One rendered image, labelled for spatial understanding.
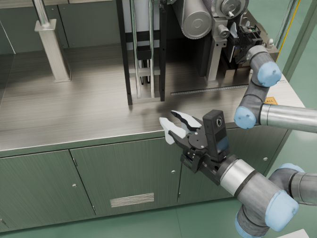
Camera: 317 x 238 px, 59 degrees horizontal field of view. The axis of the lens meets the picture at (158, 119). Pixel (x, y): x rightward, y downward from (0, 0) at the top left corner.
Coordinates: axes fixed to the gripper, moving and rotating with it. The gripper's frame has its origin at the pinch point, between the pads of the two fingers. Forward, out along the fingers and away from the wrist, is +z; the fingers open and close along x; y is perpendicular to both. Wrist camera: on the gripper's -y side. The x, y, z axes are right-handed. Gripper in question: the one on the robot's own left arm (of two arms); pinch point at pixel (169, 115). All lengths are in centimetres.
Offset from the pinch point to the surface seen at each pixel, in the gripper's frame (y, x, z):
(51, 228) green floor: 128, -23, 59
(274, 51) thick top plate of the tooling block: 10, 76, 9
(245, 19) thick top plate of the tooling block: 9, 90, 35
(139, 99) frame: 29, 21, 35
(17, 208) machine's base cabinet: 93, -35, 61
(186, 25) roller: 1, 43, 34
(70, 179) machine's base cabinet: 68, -12, 43
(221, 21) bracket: -3, 51, 24
